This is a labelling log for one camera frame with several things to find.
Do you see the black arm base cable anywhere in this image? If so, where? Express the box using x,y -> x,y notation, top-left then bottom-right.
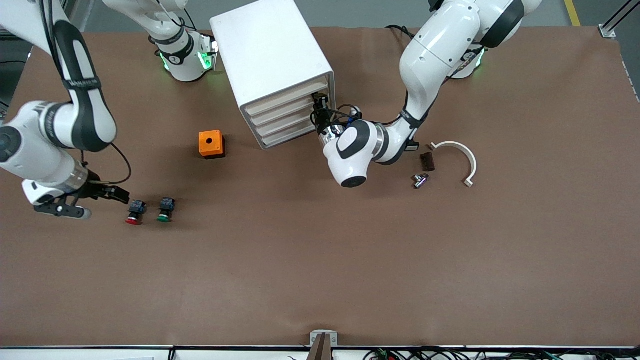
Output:
385,24 -> 416,41

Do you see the tangled cable bundle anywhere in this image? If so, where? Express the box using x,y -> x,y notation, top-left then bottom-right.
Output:
362,346 -> 640,360

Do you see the aluminium frame profile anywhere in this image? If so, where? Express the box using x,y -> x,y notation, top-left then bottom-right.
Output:
597,0 -> 640,39

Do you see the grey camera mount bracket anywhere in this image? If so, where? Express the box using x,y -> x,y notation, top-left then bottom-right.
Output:
306,330 -> 339,360

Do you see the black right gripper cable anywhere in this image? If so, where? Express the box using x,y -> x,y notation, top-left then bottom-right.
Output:
82,142 -> 132,186

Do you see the white curved plastic bracket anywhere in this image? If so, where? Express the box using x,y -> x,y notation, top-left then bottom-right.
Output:
428,141 -> 478,188

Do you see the orange button box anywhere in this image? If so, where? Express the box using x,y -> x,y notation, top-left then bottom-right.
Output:
198,130 -> 226,160

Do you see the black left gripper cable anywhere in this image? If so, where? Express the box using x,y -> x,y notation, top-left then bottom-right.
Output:
310,104 -> 363,132

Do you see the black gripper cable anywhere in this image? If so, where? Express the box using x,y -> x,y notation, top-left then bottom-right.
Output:
82,142 -> 132,186
310,104 -> 363,132

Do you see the green push button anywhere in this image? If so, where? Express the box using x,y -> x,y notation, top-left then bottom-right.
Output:
156,197 -> 177,223

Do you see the red push button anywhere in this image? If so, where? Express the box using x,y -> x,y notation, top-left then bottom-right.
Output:
125,199 -> 148,226

